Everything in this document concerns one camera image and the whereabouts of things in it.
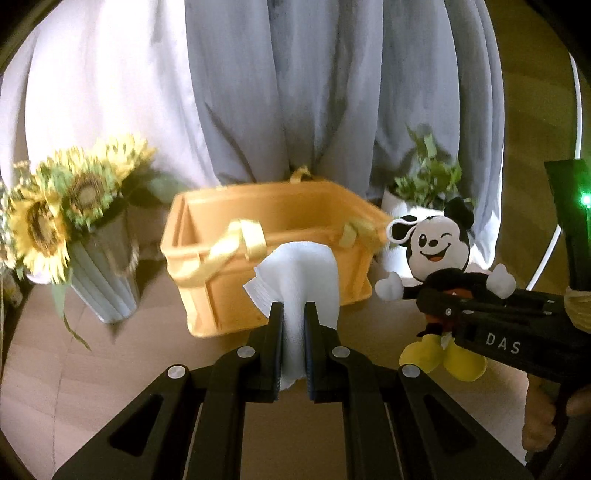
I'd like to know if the person's right hand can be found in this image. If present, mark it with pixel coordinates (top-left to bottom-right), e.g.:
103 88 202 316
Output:
521 376 591 453

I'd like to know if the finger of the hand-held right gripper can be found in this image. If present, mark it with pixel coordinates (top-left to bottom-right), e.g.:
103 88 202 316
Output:
417 286 570 325

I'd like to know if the sunflower bouquet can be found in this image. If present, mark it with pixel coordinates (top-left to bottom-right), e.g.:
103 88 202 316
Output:
0 134 183 352

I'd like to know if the orange plastic crate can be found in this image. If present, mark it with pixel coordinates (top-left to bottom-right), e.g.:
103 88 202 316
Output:
160 166 392 341

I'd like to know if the white cloth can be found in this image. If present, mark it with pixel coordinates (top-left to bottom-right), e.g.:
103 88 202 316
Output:
243 242 343 392

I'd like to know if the grey curtain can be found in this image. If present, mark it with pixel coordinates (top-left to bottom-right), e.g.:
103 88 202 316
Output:
185 0 505 268

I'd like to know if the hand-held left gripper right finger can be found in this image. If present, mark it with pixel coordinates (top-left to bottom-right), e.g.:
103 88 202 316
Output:
303 301 533 480

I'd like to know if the pale pink curtain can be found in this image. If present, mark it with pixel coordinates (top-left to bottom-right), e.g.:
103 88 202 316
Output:
0 0 222 284

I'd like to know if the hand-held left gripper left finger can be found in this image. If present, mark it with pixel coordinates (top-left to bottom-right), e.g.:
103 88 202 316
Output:
52 301 284 480

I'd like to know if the mouse plush toy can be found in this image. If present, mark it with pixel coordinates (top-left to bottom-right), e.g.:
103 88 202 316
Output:
374 196 518 383

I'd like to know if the grey ribbed vase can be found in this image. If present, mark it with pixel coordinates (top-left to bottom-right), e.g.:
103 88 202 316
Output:
68 213 142 325

